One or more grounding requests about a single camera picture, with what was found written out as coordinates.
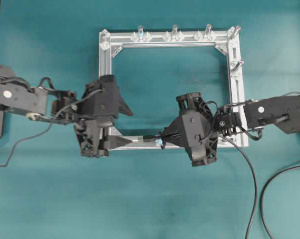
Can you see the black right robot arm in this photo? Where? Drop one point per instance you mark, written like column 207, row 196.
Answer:
column 250, row 117

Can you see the clear acrylic peg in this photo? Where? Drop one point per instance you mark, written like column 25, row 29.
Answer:
column 207, row 31
column 174, row 31
column 140, row 32
column 236, row 65

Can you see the clear acrylic peg right side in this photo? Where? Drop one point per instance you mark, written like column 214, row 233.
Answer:
column 236, row 65

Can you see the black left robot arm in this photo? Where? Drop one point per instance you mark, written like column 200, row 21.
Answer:
column 44, row 103

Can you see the clear acrylic peg left corner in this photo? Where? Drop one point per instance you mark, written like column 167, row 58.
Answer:
column 104, row 40

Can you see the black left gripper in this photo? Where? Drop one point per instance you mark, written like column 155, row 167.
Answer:
column 101, row 106

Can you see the clear acrylic peg corner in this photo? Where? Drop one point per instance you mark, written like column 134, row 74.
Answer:
column 104, row 40
column 235, row 32

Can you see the silver aluminium extrusion frame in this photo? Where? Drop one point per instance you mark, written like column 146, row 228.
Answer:
column 152, row 72

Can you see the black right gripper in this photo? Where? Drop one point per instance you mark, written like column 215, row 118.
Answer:
column 194, row 128

